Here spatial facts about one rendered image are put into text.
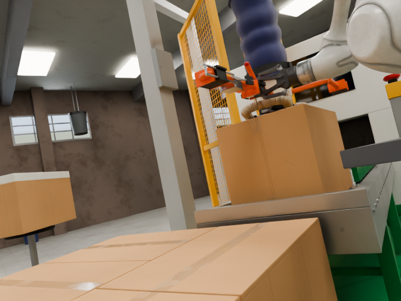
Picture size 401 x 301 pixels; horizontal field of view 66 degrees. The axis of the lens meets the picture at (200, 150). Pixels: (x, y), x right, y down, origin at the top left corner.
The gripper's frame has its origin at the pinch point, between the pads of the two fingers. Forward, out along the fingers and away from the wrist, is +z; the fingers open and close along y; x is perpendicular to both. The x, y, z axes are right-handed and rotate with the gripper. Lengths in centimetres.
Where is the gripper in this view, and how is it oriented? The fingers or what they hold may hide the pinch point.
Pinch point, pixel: (252, 89)
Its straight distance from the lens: 137.3
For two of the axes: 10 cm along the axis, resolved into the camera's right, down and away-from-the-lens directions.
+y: 1.9, 9.8, -0.7
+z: -8.2, 2.0, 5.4
